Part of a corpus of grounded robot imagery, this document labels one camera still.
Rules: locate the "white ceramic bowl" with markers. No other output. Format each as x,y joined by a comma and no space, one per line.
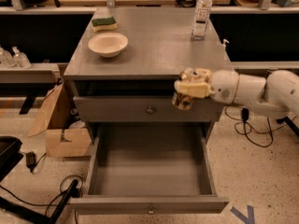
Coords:
108,45

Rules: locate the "small white pump bottle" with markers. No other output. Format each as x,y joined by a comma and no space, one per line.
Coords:
225,44

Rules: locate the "blue tape floor marking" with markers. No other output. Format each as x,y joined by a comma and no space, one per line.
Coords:
248,218

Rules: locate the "closed grey top drawer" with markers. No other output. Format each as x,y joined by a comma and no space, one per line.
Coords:
144,109

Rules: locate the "black power adapter with cable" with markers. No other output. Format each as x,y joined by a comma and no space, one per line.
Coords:
31,160

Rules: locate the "clear sanitizer bottle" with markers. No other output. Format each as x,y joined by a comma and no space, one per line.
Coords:
20,58
6,58

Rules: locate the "clear plastic water bottle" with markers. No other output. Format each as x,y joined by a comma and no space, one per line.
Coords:
200,19

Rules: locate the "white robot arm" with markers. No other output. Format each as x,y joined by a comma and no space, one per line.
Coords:
274,96

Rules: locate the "clear sanitizer bottle left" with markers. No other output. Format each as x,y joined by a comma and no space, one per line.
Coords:
6,58

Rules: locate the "clear sanitizer bottle right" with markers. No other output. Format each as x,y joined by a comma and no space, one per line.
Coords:
20,58

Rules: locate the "black stand leg right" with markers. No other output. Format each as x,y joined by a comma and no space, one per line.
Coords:
290,123

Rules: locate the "green yellow sponge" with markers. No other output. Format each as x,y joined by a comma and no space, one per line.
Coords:
104,24

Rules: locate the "brown cardboard box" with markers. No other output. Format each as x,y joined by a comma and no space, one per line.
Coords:
66,136

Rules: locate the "open grey middle drawer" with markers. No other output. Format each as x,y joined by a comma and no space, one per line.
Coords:
149,169

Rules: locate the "orange soda can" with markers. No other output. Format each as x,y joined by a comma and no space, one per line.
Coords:
182,101

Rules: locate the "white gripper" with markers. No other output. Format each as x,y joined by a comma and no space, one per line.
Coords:
223,86

